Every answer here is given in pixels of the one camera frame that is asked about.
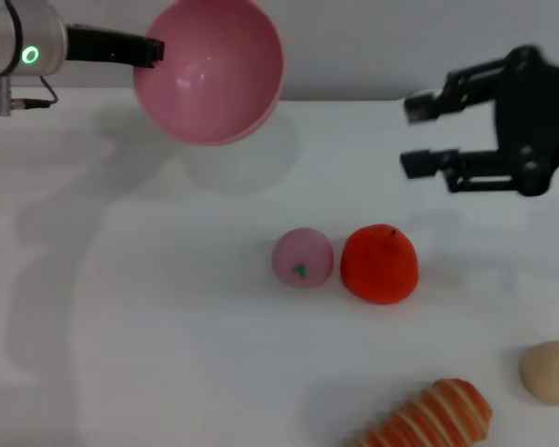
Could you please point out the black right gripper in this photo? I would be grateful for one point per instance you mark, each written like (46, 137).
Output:
(535, 116)

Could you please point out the orange striped toy bread loaf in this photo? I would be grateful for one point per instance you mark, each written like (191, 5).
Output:
(428, 419)

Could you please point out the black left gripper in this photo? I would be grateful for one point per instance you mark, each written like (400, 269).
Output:
(102, 46)

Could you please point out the orange red toy fruit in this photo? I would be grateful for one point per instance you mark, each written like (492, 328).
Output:
(379, 274)

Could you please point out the pink plastic bowl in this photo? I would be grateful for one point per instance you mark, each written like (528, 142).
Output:
(214, 93)

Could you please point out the pink toy peach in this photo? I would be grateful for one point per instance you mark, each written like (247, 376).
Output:
(303, 253)

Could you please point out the beige toy bun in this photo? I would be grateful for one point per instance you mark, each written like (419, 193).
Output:
(547, 377)

